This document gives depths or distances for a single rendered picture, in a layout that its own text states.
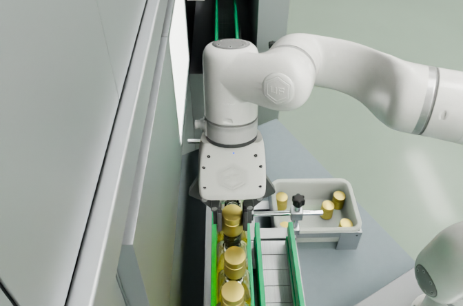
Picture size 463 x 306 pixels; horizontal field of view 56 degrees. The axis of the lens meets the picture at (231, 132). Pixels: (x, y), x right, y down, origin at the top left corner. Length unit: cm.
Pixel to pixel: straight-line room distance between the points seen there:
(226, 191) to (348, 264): 62
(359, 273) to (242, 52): 79
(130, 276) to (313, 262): 68
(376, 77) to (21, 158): 43
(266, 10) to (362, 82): 105
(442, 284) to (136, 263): 50
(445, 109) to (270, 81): 20
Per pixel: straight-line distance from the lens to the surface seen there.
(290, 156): 142
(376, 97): 59
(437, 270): 82
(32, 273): 36
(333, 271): 119
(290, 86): 52
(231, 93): 56
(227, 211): 71
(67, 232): 42
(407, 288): 117
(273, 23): 165
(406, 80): 54
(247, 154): 62
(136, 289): 64
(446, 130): 56
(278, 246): 105
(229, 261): 70
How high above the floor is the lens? 177
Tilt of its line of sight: 43 degrees down
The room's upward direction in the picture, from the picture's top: straight up
